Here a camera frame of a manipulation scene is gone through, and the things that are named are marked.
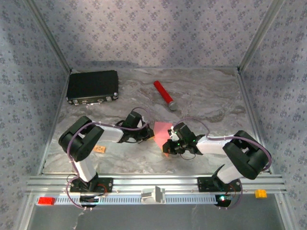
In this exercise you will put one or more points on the pink paper sheet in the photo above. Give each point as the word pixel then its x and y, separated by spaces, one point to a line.
pixel 160 134

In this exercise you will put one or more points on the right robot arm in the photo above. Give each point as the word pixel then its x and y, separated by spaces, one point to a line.
pixel 242 153

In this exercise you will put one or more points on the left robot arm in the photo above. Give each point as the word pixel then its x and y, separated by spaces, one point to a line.
pixel 81 141

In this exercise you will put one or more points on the small wooden block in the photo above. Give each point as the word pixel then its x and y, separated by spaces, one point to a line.
pixel 100 149

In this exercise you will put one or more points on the red microphone silver head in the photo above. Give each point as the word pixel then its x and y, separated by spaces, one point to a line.
pixel 164 93

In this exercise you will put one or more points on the black hard case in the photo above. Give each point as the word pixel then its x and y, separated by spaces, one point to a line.
pixel 92 83

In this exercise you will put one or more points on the small circuit board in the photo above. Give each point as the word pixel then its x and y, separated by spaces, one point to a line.
pixel 224 200
pixel 89 200

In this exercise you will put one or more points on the yellow toy brick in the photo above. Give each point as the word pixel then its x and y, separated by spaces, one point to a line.
pixel 260 193

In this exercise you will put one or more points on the red toy brick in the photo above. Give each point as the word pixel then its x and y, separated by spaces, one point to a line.
pixel 46 201

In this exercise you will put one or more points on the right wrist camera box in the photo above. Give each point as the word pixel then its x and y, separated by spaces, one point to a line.
pixel 173 135

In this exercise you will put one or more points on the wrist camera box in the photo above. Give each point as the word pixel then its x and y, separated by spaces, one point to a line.
pixel 173 135
pixel 144 122

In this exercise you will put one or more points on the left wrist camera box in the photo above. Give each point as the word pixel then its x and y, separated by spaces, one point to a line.
pixel 144 122

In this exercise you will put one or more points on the aluminium mounting rail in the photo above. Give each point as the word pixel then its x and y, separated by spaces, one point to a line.
pixel 168 182

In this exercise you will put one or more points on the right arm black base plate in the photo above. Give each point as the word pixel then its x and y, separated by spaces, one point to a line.
pixel 204 184

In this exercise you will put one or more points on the grey metal bracket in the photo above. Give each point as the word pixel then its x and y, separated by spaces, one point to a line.
pixel 153 195

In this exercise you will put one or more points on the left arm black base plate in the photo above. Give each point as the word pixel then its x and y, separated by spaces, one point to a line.
pixel 108 184

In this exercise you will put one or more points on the aluminium table side rail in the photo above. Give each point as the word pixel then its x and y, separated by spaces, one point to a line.
pixel 245 93
pixel 57 115

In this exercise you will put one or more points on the aluminium frame post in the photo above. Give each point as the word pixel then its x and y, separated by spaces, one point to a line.
pixel 259 33

